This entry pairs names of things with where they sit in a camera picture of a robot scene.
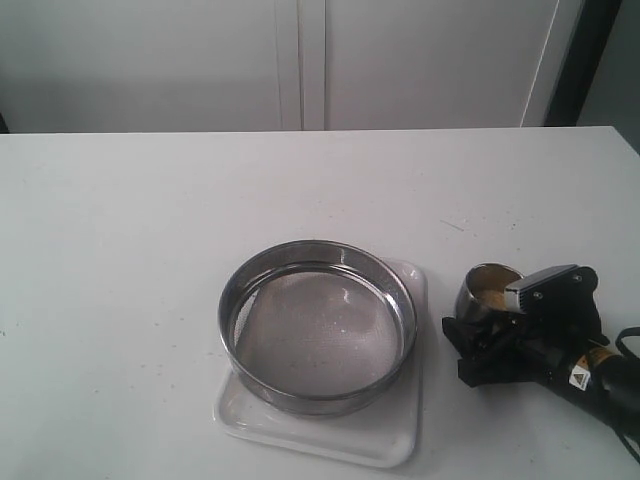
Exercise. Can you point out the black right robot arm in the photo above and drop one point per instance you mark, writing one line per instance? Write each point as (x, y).
(623, 415)

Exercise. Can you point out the round steel mesh sieve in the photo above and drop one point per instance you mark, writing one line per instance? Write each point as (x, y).
(317, 327)

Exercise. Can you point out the white cabinet with doors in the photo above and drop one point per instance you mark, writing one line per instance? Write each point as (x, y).
(139, 66)

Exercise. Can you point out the small steel cup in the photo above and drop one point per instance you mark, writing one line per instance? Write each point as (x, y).
(493, 276)

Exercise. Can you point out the yellow and white grain mix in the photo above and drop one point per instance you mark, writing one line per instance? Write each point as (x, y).
(491, 299)

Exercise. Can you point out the white square plastic tray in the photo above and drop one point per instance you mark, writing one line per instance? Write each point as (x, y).
(382, 434)

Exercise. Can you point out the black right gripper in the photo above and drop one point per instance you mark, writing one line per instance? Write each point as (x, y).
(568, 355)

